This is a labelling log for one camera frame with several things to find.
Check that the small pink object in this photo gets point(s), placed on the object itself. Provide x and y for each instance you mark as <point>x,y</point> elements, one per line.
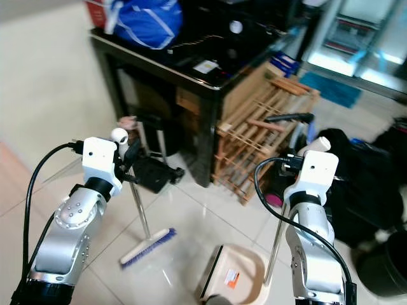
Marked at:
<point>127,122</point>

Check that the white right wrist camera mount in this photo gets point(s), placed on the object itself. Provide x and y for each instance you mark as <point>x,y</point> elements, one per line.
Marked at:
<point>318,175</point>

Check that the blue fabric bag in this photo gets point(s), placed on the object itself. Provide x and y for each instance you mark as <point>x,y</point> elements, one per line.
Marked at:
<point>146,25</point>

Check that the round black waste bin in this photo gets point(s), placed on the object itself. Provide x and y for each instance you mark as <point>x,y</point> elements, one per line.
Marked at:
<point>385,270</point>

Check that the glass sliding door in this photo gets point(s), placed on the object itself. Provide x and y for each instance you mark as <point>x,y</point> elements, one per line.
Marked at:
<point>324,25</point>

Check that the teal floor mat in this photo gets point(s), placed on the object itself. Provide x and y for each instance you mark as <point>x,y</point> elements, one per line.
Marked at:
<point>331,89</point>

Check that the small white ball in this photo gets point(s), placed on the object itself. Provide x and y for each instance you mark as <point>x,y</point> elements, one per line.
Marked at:
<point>236,27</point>

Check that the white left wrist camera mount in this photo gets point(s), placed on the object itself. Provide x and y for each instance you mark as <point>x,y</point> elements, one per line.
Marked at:
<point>98,162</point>

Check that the wooden slatted rack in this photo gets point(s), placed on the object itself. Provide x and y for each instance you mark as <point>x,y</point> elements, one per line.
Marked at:
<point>261,108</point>

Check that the red box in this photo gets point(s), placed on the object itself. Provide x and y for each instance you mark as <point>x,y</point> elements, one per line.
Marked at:
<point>95,13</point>

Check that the blue striped package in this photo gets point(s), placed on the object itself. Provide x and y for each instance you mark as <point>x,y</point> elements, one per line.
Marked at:
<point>285,63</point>

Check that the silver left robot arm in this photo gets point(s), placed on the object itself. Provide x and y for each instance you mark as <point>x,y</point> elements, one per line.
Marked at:
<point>63,241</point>

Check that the broom with blue bristles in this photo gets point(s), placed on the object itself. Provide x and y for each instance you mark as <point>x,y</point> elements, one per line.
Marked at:
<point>149,248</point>

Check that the white card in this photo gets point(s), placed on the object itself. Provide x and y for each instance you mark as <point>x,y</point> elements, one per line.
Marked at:
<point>206,67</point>

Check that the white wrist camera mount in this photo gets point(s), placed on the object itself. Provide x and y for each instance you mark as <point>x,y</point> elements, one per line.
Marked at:
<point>318,175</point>
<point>98,162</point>

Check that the large black bag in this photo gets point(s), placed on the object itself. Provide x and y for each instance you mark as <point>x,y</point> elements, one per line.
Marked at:
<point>369,190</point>

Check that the black glossy table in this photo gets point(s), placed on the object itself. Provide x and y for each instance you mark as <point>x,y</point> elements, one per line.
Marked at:
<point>172,60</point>

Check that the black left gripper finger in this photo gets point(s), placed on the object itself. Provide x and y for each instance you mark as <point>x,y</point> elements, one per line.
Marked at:
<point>133,154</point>

